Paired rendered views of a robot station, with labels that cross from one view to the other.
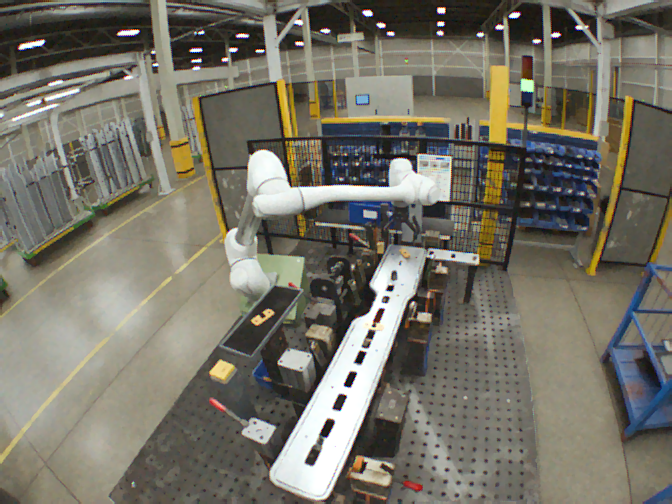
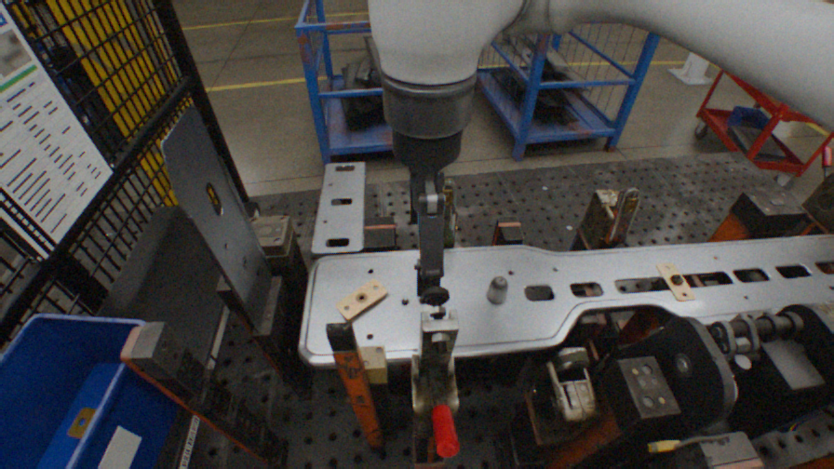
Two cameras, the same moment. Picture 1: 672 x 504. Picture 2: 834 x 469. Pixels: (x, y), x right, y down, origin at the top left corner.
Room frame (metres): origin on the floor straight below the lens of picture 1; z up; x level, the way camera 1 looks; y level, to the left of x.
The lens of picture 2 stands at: (1.51, -0.02, 1.53)
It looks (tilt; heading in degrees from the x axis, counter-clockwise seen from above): 46 degrees down; 241
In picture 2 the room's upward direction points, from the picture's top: straight up
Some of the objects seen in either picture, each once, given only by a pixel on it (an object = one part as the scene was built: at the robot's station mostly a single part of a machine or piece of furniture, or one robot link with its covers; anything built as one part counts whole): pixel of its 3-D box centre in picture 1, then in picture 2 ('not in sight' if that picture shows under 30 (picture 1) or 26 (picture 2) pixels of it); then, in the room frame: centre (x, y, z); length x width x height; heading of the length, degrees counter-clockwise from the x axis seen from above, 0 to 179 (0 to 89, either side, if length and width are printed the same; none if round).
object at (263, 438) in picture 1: (272, 453); not in sight; (0.45, 0.28, 0.88); 0.11 x 0.10 x 0.36; 65
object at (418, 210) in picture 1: (412, 213); (231, 234); (1.57, -0.44, 1.17); 0.12 x 0.01 x 0.34; 65
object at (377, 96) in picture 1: (380, 106); not in sight; (8.09, -1.48, 1.22); 1.60 x 0.54 x 2.45; 70
